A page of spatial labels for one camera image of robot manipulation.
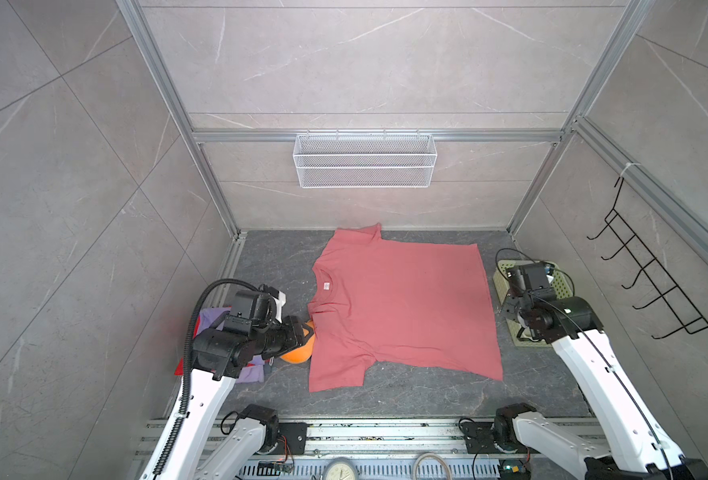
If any green plastic basket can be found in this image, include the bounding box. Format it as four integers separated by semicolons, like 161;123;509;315
493;260;574;348

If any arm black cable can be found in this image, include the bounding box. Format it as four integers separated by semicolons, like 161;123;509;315
151;277;265;478
494;247;577;301

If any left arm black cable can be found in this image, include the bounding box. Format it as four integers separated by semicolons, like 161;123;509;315
151;277;265;478

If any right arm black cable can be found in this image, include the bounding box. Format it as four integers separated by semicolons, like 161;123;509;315
494;247;577;301

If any red folded t shirt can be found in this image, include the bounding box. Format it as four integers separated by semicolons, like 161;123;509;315
174;313;204;376

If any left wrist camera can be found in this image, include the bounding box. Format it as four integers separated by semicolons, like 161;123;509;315
222;290;281;336

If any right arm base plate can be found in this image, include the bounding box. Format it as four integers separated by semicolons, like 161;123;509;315
458;418;503;454

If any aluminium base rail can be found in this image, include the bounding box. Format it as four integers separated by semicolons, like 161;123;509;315
128;418;607;480

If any pink t shirt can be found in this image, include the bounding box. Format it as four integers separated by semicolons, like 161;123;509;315
308;225;503;392

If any purple folded t shirt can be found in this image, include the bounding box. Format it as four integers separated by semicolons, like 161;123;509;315
196;307;270;384

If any white cable loop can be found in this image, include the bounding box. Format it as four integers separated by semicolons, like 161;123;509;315
412;451;454;480

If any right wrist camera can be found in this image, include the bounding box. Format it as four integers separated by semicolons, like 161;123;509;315
505;262;557;300

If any round pressure gauge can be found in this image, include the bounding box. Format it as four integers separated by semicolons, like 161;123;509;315
322;458;359;480

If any black wire hook rack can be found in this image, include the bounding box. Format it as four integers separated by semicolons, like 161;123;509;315
586;177;708;340

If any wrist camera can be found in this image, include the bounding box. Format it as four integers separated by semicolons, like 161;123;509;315
505;262;557;300
222;290;281;336

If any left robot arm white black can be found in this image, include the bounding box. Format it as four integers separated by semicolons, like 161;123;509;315
139;308;314;479

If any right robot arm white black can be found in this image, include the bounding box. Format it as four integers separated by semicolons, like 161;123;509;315
492;295;708;479

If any orange plush fish toy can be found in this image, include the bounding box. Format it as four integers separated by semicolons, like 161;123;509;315
281;320;316;364

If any white wire mesh shelf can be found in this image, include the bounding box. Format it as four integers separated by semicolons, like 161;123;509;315
293;133;438;189

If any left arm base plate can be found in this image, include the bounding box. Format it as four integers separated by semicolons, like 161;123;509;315
270;422;309;457

